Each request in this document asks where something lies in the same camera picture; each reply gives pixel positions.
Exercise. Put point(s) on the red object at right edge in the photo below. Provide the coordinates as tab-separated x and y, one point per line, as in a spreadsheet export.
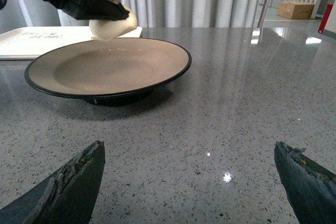
325	18

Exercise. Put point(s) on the white steamed bun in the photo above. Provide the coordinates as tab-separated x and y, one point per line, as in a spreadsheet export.
109	29

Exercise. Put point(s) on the white bear-print tray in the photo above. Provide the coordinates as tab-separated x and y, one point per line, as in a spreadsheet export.
28	43

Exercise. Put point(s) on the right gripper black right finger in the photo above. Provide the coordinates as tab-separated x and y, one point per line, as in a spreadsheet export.
310	188

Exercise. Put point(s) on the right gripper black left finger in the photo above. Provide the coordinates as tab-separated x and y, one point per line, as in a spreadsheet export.
66	196

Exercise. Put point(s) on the beige plate with black rim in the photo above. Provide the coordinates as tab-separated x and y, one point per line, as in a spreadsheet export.
118	71

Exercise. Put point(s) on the cardboard box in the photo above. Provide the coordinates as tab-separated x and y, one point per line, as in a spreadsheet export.
295	10

